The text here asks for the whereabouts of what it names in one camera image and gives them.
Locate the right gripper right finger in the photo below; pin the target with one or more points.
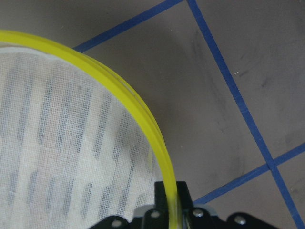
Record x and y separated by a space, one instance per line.
185 205

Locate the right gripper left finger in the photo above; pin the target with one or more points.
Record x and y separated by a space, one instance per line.
161 206

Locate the yellow bamboo steamer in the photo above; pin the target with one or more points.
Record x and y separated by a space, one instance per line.
77 143

